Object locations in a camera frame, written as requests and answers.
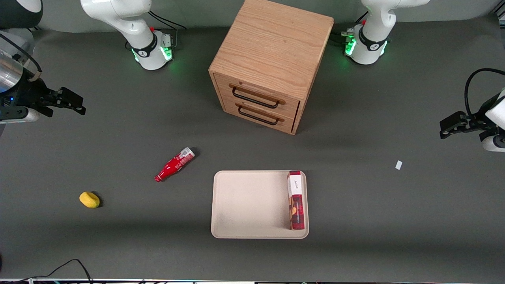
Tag yellow lemon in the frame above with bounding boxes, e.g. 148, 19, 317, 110
79, 191, 100, 209

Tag wooden two-drawer cabinet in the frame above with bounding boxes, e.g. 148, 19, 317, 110
208, 0, 335, 136

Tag left base cable connectors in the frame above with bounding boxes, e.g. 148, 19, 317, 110
331, 27, 356, 47

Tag black right base cables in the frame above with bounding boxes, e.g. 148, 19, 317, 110
148, 10, 187, 48

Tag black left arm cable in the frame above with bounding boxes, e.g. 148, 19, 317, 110
464, 68, 505, 116

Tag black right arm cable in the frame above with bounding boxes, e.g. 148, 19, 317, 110
0, 33, 42, 82

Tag beige plastic tray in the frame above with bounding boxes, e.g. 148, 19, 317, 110
211, 170, 309, 239

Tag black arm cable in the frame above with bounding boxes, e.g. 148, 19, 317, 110
0, 33, 42, 82
464, 68, 505, 116

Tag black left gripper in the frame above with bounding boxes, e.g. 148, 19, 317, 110
440, 95, 498, 140

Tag black cable on table edge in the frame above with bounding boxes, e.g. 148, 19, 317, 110
0, 258, 94, 284

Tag grey chair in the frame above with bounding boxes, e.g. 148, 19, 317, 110
0, 28, 37, 60

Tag black drawer handle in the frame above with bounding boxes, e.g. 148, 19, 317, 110
238, 105, 279, 126
232, 87, 280, 109

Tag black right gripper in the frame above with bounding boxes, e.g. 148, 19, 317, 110
0, 74, 86, 121

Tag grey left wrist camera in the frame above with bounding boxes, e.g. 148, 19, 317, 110
480, 132, 505, 153

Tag red white cookie box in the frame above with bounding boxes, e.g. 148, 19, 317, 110
287, 170, 305, 230

